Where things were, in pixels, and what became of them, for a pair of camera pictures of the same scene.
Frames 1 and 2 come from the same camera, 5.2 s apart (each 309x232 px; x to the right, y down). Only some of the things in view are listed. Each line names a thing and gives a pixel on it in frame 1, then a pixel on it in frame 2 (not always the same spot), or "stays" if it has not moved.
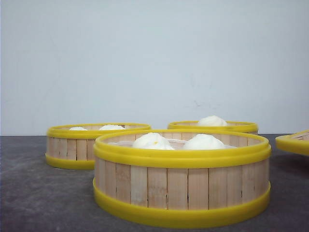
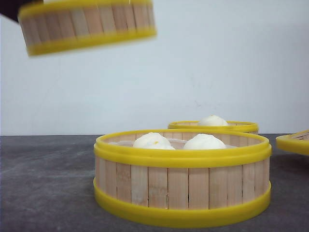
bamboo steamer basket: (71, 146) to (54, 26)
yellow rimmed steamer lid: (297, 142) stays
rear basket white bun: (212, 121) stays
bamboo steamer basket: (229, 126) stays
